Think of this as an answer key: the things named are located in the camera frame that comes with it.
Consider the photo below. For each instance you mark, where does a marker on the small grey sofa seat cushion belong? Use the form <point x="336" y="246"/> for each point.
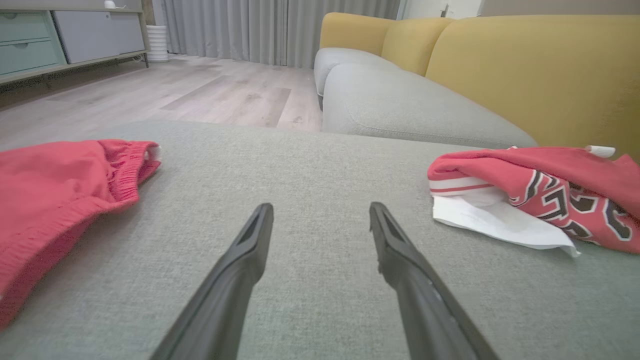
<point x="340" y="60"/>

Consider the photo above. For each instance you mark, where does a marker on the tv cabinet with green drawers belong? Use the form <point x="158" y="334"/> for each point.
<point x="75" y="37"/>

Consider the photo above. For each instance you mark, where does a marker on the wide yellow sofa backrest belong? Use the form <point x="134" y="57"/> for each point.
<point x="540" y="75"/>

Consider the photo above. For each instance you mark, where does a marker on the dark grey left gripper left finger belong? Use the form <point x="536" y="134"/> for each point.
<point x="230" y="290"/>

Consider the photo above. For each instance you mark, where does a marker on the small white security camera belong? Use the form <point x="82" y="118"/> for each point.
<point x="110" y="4"/>

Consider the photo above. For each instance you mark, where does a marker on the white door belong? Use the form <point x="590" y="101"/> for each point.
<point x="430" y="7"/>

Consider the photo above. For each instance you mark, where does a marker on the grey pleated curtain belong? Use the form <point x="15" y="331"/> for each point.
<point x="240" y="27"/>

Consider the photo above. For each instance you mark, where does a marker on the narrow yellow sofa backrest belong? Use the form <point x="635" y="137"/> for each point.
<point x="412" y="45"/>

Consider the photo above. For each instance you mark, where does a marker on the large grey sofa seat cushion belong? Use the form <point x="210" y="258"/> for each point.
<point x="410" y="105"/>

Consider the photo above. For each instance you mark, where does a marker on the yellow sofa armrest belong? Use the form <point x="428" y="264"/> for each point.
<point x="350" y="32"/>

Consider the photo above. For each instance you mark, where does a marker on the grey fabric sofa chaise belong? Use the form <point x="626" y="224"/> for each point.
<point x="320" y="170"/>

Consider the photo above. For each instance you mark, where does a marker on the white ribbed plant pot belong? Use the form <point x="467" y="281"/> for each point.
<point x="157" y="45"/>

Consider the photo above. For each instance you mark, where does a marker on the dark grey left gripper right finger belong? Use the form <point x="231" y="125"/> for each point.
<point x="420" y="300"/>

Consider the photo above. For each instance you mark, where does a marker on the red jersey with white trim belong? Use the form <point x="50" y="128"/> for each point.
<point x="570" y="175"/>

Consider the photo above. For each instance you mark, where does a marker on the plain red shorts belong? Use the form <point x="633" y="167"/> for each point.
<point x="55" y="195"/>

